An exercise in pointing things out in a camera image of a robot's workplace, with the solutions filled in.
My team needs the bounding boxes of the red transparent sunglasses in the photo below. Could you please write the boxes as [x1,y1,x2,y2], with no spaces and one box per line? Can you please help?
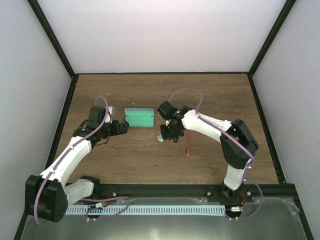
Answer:
[185,130,203,159]

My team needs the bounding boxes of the blue green glasses case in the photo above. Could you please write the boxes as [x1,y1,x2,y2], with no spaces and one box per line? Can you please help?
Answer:
[124,107,155,128]

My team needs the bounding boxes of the light blue cleaning cloth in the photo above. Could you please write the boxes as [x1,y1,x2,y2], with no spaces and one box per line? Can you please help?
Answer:
[157,134,165,143]

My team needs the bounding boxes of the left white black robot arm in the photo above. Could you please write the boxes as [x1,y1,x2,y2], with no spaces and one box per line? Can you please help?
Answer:
[24,106,129,223]

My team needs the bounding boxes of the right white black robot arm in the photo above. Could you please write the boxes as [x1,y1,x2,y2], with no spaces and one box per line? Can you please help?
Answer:
[157,101,259,202]

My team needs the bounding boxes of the clear plastic sheet cover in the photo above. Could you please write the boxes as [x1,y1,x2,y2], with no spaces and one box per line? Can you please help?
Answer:
[21,197,306,240]

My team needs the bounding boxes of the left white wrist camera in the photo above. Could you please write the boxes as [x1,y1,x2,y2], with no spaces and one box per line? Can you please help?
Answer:
[105,106,115,123]

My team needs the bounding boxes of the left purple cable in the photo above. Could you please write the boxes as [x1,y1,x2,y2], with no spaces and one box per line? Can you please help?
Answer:
[33,95,131,225]

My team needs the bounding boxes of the purple cable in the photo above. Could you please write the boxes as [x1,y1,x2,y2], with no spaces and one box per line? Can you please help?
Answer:
[168,87,264,221]
[33,95,131,225]

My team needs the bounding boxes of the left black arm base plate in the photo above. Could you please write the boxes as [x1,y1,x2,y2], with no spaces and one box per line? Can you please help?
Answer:
[81,184,118,203]

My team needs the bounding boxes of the black aluminium frame rail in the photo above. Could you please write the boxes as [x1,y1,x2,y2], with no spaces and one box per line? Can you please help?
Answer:
[102,183,297,198]

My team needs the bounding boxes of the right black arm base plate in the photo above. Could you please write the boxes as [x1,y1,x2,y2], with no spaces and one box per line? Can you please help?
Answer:
[205,183,252,205]

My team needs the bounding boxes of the light blue slotted cable duct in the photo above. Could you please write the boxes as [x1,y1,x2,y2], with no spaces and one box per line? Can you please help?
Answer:
[65,205,226,217]

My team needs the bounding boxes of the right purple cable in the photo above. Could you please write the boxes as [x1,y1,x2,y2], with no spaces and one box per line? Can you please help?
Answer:
[168,87,264,221]

